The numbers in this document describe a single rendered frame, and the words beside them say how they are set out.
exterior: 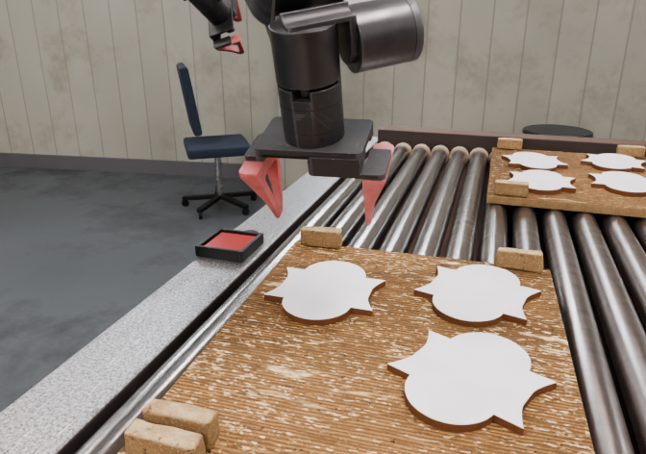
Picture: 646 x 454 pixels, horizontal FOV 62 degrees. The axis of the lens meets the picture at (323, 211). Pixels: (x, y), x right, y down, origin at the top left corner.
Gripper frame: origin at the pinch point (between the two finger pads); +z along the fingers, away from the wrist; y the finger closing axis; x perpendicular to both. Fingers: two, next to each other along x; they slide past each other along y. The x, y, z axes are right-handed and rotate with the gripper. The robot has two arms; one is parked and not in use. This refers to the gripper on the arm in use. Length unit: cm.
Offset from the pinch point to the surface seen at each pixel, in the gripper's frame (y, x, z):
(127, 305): 130, -101, 140
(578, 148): -42, -87, 40
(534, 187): -27, -47, 26
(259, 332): 5.6, 8.9, 9.6
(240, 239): 17.7, -14.0, 17.3
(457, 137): -12, -89, 40
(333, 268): 1.2, -5.6, 13.3
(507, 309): -19.6, -0.7, 12.1
